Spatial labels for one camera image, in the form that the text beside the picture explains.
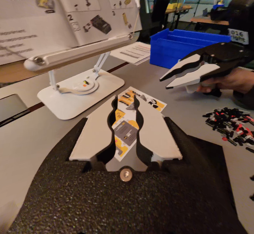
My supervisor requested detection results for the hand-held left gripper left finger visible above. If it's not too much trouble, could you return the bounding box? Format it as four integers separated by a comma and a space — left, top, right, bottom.
69, 95, 118, 165

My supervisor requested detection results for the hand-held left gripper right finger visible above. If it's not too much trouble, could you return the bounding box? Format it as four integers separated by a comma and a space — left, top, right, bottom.
133, 95, 183, 167

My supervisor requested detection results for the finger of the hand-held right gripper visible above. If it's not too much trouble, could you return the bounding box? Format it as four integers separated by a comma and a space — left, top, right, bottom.
159, 54, 205, 82
165, 64, 220, 90

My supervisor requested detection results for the yellow and grey sticker sheet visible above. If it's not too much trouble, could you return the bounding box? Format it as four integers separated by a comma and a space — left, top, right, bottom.
111, 86, 167, 162

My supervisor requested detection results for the person's right hand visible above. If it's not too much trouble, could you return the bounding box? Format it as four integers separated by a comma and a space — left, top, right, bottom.
196, 68, 254, 94

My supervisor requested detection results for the blue plastic bin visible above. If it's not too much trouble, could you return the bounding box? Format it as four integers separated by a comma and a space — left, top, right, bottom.
150, 28, 232, 69

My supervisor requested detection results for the white book stand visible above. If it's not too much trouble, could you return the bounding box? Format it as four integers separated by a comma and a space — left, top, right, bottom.
0, 0, 142, 120

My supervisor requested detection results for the wooden desk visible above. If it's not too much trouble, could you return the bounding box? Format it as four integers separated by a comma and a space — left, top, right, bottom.
190, 16, 229, 25

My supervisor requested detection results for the printed white paper sheet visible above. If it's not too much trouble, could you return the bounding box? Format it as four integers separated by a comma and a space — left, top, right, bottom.
110, 42, 151, 66

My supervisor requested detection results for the pile of black red parts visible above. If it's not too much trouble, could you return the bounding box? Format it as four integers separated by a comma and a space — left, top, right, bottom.
202, 107, 254, 153

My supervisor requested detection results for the black office chair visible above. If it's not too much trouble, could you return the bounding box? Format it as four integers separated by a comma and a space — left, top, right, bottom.
152, 0, 173, 31

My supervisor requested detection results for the white instruction manual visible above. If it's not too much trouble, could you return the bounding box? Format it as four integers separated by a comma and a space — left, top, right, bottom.
0, 0, 142, 66

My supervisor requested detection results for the grey desk cable flap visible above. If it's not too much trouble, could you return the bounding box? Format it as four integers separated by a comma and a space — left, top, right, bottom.
0, 94, 30, 127

